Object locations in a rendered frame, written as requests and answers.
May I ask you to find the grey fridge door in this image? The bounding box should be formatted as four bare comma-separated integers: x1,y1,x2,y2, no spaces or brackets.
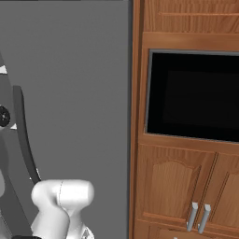
0,0,131,239

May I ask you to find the wooden cupboard door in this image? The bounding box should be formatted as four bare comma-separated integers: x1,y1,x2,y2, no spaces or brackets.
143,0,239,34
199,152,239,234
136,144,217,226

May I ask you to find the wooden upper cupboard door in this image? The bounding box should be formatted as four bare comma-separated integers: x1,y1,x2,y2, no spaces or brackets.
143,0,239,34

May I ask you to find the black built-in oven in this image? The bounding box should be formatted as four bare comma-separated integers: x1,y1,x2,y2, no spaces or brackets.
144,49,239,144

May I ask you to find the wooden drawer front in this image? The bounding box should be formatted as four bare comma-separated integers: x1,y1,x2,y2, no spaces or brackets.
148,226,239,239

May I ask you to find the wooden cabinet frame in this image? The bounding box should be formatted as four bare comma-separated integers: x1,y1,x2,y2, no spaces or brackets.
128,0,239,239

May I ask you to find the dark curved fridge handle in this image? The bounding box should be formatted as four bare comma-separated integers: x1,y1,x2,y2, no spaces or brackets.
12,85,42,182

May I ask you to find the grey cupboard handle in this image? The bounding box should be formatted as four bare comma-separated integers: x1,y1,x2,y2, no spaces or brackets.
186,202,199,232
197,204,212,234

